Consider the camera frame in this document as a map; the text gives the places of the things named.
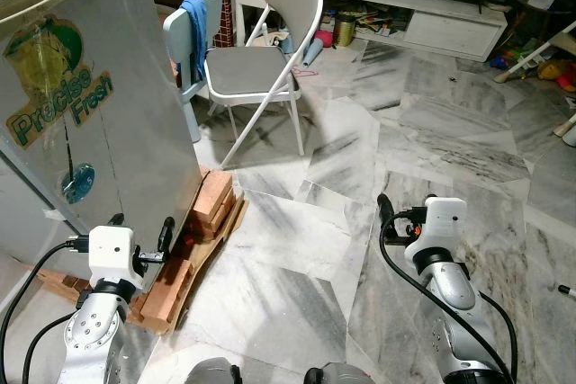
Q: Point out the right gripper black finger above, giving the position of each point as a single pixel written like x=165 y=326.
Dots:
x=385 y=209

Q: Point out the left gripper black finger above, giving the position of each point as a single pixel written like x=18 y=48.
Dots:
x=166 y=233
x=115 y=219

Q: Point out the silver fridge door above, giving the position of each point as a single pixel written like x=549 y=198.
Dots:
x=135 y=105

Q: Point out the round blue sticker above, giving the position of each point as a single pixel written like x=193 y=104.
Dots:
x=78 y=183

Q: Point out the red brick stack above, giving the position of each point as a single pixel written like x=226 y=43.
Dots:
x=216 y=204

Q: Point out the black white marker pen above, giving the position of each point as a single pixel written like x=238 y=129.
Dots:
x=563 y=290

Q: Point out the silver robot left leg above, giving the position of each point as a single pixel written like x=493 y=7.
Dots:
x=211 y=372

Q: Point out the silver robot leg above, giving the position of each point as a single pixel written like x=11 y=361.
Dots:
x=211 y=372
x=337 y=375

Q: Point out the green Precise Fresh sticker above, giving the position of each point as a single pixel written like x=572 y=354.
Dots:
x=54 y=96

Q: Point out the pink clothes hanger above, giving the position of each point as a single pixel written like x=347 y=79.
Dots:
x=306 y=72

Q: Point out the silver robot right leg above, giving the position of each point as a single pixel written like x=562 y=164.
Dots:
x=337 y=375

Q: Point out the pink and blue roll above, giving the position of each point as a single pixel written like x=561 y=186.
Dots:
x=319 y=42

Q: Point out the yellow red toy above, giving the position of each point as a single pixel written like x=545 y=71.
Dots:
x=553 y=71

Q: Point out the green gold tin can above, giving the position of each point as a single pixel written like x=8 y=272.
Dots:
x=345 y=31

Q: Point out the light blue plastic chair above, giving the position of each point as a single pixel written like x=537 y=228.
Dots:
x=176 y=42

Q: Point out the white TV cabinet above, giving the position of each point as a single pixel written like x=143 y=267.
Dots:
x=450 y=29

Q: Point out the white slanted pole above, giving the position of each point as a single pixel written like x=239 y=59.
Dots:
x=544 y=53

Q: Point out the blue cloth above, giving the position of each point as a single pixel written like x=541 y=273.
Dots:
x=196 y=33

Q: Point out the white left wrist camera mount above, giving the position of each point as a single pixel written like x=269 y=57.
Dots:
x=112 y=254

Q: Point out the grey folding chair white frame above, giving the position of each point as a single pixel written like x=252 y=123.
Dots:
x=247 y=69

